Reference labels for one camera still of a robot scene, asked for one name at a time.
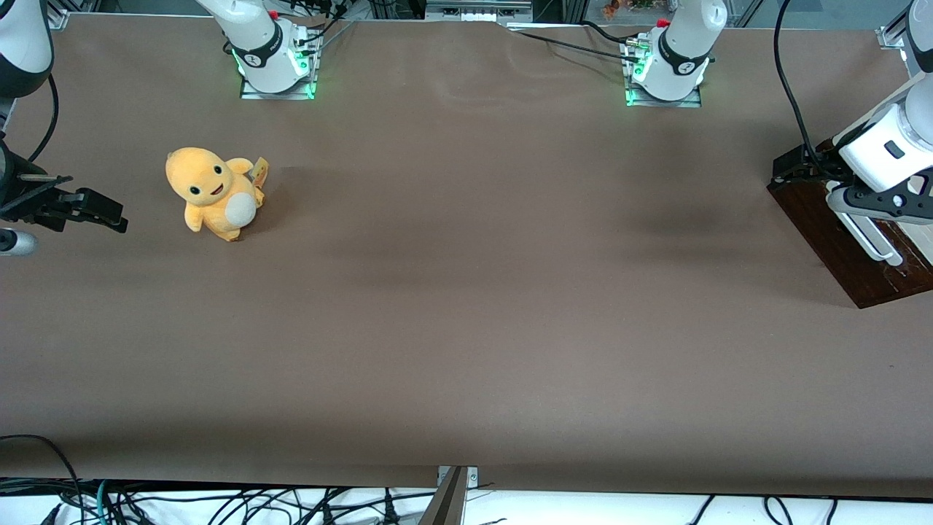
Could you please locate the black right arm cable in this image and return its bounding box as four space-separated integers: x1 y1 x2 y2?
28 73 60 165

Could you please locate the aluminium frame profile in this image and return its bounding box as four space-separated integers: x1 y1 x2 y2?
425 0 534 23

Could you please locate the yellow plush toy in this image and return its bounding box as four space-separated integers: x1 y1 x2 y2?
165 147 270 243

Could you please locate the short black base cable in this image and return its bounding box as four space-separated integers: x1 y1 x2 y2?
579 20 635 46

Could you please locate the black looped cable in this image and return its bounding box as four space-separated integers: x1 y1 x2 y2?
0 435 82 525

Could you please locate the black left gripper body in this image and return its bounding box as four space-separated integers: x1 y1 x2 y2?
822 157 933 224

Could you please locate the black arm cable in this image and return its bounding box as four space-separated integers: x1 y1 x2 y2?
773 0 832 179
28 73 60 165

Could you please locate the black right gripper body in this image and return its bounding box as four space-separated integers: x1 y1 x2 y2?
0 139 75 221

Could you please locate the dark wooden drawer cabinet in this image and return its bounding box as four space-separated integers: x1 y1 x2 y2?
767 139 933 309

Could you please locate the brown table cover sheet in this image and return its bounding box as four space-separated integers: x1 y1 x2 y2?
0 11 933 500

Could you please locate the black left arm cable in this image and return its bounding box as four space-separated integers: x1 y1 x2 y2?
773 0 832 179

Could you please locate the silver metal bracket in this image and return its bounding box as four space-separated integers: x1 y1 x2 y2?
436 465 480 488

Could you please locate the grey metal bar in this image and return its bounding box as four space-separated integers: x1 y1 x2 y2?
417 467 469 525

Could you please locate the long black base cable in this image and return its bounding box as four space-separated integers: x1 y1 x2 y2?
507 28 642 65

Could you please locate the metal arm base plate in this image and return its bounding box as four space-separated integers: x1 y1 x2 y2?
239 29 321 101
623 36 704 109

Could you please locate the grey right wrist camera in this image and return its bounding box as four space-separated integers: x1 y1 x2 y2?
0 229 39 257

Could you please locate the black cable bundle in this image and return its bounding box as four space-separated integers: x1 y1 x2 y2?
288 0 352 46

